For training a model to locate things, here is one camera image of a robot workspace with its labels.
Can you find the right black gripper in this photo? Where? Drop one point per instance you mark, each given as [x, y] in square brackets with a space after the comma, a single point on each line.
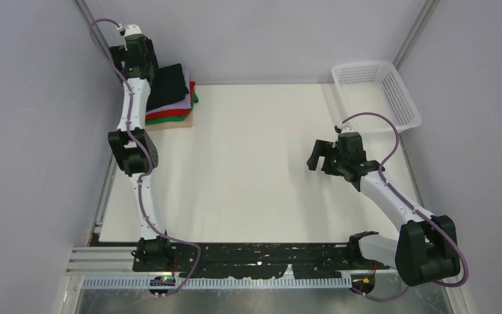
[328, 157]

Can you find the black t shirt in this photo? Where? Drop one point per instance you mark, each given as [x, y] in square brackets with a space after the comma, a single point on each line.
[169, 89]

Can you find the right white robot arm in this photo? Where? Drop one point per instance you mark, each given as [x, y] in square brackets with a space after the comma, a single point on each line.
[426, 249]

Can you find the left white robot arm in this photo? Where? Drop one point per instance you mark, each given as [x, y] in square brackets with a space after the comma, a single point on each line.
[133, 149]

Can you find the white plastic basket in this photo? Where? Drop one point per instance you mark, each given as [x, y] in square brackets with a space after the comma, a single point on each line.
[375, 87]

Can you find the folded beige t shirt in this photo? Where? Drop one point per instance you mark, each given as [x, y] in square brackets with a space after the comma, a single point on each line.
[186, 123]

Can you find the folded green t shirt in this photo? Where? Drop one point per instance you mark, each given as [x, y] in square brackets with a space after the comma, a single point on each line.
[173, 119]

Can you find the folded lavender t shirt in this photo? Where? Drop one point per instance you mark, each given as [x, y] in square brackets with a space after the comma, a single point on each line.
[171, 94]

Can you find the folded red t shirt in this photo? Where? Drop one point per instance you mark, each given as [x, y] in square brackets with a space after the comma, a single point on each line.
[175, 112]

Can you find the white slotted cable duct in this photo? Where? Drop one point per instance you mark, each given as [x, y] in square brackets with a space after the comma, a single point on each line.
[158, 283]

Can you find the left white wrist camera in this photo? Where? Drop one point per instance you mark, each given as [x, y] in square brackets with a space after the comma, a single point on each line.
[129, 30]

